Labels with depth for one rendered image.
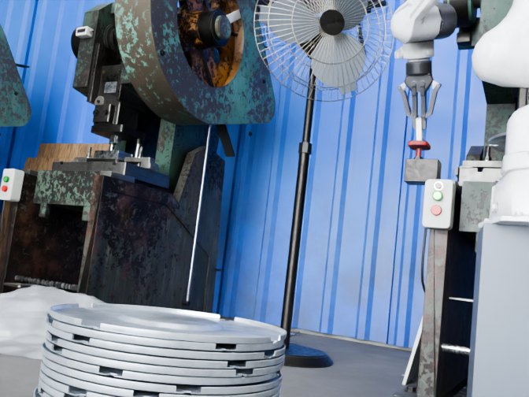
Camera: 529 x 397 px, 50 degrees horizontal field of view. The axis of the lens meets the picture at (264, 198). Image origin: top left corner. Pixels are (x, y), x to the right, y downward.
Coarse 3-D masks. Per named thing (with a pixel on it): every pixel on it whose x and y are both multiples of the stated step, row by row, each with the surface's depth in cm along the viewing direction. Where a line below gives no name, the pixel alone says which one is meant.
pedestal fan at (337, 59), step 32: (288, 0) 219; (320, 0) 219; (352, 0) 230; (288, 32) 222; (320, 32) 227; (320, 64) 221; (352, 64) 228; (352, 96) 230; (288, 256) 226; (288, 288) 223; (288, 320) 222; (288, 352) 212; (320, 352) 223
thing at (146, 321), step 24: (72, 312) 71; (96, 312) 74; (120, 312) 78; (144, 312) 75; (168, 312) 86; (192, 312) 86; (144, 336) 58; (168, 336) 58; (192, 336) 58; (216, 336) 59; (240, 336) 61; (264, 336) 63
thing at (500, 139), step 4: (496, 136) 166; (500, 136) 165; (504, 136) 164; (488, 140) 172; (492, 140) 170; (496, 140) 169; (500, 140) 169; (504, 140) 168; (500, 144) 173; (504, 144) 172; (496, 148) 178; (500, 148) 177; (504, 148) 177
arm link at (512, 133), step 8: (520, 112) 107; (528, 112) 105; (512, 120) 108; (520, 120) 106; (528, 120) 105; (512, 128) 107; (520, 128) 106; (528, 128) 104; (512, 136) 107; (520, 136) 105; (528, 136) 104; (512, 144) 107; (520, 144) 105; (528, 144) 104; (512, 152) 106
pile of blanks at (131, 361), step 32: (64, 352) 60; (96, 352) 58; (128, 352) 62; (160, 352) 57; (192, 352) 58; (224, 352) 64; (256, 352) 67; (64, 384) 60; (96, 384) 58; (128, 384) 57; (160, 384) 57; (192, 384) 58; (224, 384) 60; (256, 384) 65
